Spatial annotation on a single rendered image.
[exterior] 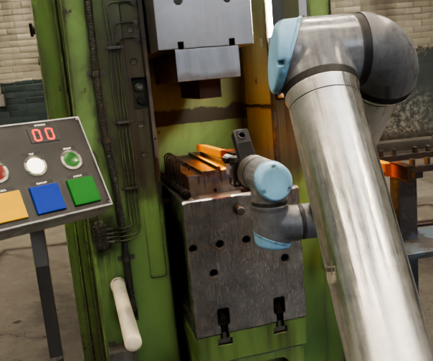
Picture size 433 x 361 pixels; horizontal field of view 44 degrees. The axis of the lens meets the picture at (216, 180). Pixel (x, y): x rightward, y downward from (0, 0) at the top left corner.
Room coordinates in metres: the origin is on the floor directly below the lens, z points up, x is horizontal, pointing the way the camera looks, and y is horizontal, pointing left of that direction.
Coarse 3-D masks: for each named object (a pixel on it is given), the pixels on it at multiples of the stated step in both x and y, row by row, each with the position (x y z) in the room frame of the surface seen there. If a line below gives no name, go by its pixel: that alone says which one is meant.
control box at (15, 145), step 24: (48, 120) 1.47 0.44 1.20; (72, 120) 1.51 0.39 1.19; (0, 144) 1.36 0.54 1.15; (24, 144) 1.39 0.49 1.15; (48, 144) 1.43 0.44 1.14; (72, 144) 1.46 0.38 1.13; (24, 168) 1.35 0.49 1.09; (48, 168) 1.38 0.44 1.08; (72, 168) 1.42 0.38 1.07; (96, 168) 1.46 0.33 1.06; (0, 192) 1.28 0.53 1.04; (24, 192) 1.31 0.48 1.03; (48, 216) 1.31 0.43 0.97; (72, 216) 1.37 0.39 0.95; (0, 240) 1.29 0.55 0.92
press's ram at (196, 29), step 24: (144, 0) 1.77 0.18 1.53; (168, 0) 1.63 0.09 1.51; (192, 0) 1.65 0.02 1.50; (216, 0) 1.66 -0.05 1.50; (240, 0) 1.68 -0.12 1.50; (168, 24) 1.63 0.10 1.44; (192, 24) 1.64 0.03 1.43; (216, 24) 1.66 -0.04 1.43; (240, 24) 1.68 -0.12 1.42; (168, 48) 1.62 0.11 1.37; (192, 48) 1.65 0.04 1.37
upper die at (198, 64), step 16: (208, 48) 1.65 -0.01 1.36; (224, 48) 1.67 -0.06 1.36; (160, 64) 1.90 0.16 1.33; (176, 64) 1.63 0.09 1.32; (192, 64) 1.64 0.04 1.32; (208, 64) 1.65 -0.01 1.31; (224, 64) 1.67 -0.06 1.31; (160, 80) 1.93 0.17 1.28; (176, 80) 1.64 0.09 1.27; (192, 80) 1.64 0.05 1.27
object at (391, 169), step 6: (384, 162) 1.50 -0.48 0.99; (396, 162) 1.42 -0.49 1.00; (384, 168) 1.46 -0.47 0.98; (390, 168) 1.43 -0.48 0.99; (396, 168) 1.41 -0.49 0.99; (402, 168) 1.38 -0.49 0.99; (408, 168) 1.35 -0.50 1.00; (390, 174) 1.43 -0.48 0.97; (396, 174) 1.41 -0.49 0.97; (402, 174) 1.38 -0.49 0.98; (408, 174) 1.35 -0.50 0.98; (402, 180) 1.36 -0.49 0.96; (408, 180) 1.35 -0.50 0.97
